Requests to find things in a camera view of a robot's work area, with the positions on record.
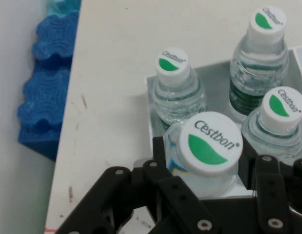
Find clear water bottle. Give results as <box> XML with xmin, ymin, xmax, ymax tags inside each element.
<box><xmin>228</xmin><ymin>6</ymin><xmax>290</xmax><ymax>122</ymax></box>
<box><xmin>162</xmin><ymin>111</ymin><xmax>244</xmax><ymax>198</ymax></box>
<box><xmin>241</xmin><ymin>85</ymin><xmax>302</xmax><ymax>166</ymax></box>
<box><xmin>152</xmin><ymin>47</ymin><xmax>207</xmax><ymax>127</ymax></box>

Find blue and white cardboard box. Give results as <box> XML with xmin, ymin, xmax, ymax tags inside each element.
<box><xmin>145</xmin><ymin>47</ymin><xmax>302</xmax><ymax>198</ymax></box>

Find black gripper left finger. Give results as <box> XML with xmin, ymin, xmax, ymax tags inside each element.
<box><xmin>55</xmin><ymin>136</ymin><xmax>222</xmax><ymax>234</ymax></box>

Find dark blue foam mat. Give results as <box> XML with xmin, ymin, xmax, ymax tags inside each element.
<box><xmin>17</xmin><ymin>11</ymin><xmax>80</xmax><ymax>162</ymax></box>

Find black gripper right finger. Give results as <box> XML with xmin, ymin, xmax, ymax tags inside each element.
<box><xmin>238</xmin><ymin>145</ymin><xmax>302</xmax><ymax>234</ymax></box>

